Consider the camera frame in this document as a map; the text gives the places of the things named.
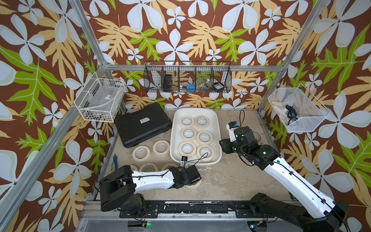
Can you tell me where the masking tape roll seven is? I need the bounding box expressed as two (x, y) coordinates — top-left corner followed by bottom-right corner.
(161, 163), (179, 171)

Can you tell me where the masking tape roll twelve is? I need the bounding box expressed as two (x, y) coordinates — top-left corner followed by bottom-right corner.
(178, 141), (197, 157)

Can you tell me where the masking tape roll two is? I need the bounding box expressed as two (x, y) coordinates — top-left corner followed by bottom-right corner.
(153, 140), (170, 156)

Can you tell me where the masking tape roll four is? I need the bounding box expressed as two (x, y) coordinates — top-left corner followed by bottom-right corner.
(139, 162), (158, 172)

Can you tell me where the masking tape roll eight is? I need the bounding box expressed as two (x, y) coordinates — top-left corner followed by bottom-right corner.
(181, 128), (197, 141)

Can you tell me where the masking tape roll one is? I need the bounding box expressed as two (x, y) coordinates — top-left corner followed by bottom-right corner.
(132, 146), (151, 162)

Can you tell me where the white plastic storage box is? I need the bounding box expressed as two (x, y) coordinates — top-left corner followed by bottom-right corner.
(170, 108), (222, 167)

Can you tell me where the masking tape roll three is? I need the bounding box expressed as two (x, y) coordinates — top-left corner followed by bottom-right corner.
(130, 164), (139, 172)

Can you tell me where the masking tape roll nine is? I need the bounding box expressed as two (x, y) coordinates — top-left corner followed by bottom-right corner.
(186, 180), (202, 189)

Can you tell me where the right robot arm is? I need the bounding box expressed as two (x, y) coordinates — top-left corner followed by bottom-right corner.
(219, 121), (349, 232)

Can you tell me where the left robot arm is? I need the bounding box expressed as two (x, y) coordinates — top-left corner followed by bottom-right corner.
(98, 164), (202, 216)

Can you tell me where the masking tape roll eleven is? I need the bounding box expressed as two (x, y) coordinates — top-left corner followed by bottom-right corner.
(196, 145), (216, 162)

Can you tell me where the masking tape roll ten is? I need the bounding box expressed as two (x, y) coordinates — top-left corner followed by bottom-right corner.
(196, 130), (213, 145)

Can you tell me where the masking tape roll six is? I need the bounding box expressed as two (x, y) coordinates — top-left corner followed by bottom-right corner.
(194, 116), (210, 128)

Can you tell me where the masking tape roll five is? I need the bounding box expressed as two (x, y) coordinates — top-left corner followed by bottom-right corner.
(179, 116), (195, 128)

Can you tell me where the blue box in basket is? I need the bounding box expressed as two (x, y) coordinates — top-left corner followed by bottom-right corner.
(186, 84), (196, 93)

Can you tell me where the black box in basket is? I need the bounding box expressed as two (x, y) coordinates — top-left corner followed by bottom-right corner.
(162, 74), (173, 91)

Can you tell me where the black plastic tool case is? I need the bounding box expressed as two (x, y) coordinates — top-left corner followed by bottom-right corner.
(114, 103), (173, 148)

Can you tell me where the white mesh basket right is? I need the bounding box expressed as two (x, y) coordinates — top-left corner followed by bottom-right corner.
(268, 84), (330, 133)

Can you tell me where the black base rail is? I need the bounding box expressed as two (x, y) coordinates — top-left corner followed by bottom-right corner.
(119, 200), (274, 219)

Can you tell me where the black cable in basket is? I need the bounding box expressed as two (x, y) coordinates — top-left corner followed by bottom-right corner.
(285, 105), (298, 121)

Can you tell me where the blue cable tie bundle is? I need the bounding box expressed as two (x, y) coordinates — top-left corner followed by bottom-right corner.
(111, 154), (118, 171)

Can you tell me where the black wire basket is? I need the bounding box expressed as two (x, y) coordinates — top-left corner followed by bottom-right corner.
(143, 61), (232, 93)

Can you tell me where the white wire basket left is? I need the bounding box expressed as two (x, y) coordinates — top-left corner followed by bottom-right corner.
(75, 78), (125, 123)

